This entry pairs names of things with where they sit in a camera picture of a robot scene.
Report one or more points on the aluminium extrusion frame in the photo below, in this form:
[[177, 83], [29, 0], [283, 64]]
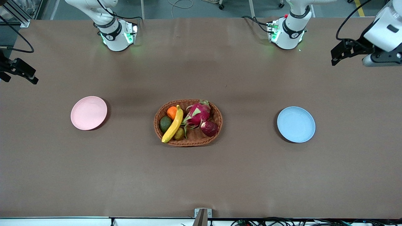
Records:
[[23, 21]]

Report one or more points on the yellow banana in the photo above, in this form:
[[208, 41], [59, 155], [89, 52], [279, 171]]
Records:
[[174, 125]]

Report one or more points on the brown wicker basket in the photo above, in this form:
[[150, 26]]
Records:
[[194, 137]]

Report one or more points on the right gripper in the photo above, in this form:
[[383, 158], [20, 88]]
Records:
[[6, 66]]

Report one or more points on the pink dragon fruit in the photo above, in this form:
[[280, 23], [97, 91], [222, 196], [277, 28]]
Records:
[[198, 114]]

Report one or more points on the green avocado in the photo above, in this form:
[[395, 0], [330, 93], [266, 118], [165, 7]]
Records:
[[165, 124]]

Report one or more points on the dark red apple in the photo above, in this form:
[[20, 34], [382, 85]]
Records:
[[209, 128]]

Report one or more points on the grey metal post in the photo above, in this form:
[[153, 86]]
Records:
[[252, 8], [142, 9]]

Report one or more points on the pink plate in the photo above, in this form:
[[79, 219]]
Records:
[[89, 113]]

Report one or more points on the orange fruit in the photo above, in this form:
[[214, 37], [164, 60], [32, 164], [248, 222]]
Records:
[[171, 112]]

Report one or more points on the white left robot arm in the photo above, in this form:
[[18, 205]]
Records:
[[290, 37]]

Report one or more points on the light blue plate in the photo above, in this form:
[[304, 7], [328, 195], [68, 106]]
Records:
[[296, 124]]

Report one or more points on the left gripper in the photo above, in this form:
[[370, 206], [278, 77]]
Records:
[[359, 45]]

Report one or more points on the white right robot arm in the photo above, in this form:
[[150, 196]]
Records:
[[116, 40]]

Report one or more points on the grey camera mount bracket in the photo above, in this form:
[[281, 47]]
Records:
[[201, 218]]

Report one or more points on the brown green kiwi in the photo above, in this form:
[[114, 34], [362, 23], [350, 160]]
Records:
[[179, 134]]

